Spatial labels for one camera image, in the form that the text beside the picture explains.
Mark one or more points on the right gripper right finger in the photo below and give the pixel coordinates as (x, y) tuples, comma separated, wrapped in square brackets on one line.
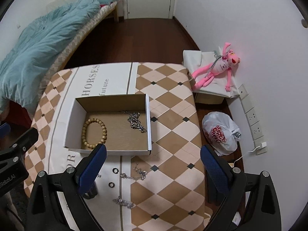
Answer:
[(216, 173)]

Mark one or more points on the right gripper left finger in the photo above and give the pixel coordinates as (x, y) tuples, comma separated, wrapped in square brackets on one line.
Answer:
[(88, 168)]

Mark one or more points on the black smart watch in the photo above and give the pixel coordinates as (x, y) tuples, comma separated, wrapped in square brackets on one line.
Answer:
[(91, 193)]

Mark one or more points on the white plastic shopping bag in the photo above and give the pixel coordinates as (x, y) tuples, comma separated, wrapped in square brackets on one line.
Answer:
[(222, 132)]

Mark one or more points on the white power strip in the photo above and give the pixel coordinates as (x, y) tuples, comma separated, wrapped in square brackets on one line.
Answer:
[(252, 119)]

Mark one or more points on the white cardboard box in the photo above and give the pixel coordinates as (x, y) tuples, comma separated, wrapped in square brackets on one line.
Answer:
[(120, 122)]

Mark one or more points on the checkered printed tablecloth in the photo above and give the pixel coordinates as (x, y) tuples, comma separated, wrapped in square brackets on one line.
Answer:
[(161, 191)]

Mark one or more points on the teal blue duvet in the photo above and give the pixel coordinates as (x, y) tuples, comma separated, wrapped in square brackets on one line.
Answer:
[(38, 46)]

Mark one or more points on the bed mattress patterned sheet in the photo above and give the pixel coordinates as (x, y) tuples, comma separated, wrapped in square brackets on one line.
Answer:
[(62, 59)]

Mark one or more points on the pink panther plush toy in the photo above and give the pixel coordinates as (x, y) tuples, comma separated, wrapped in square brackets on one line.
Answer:
[(225, 62)]

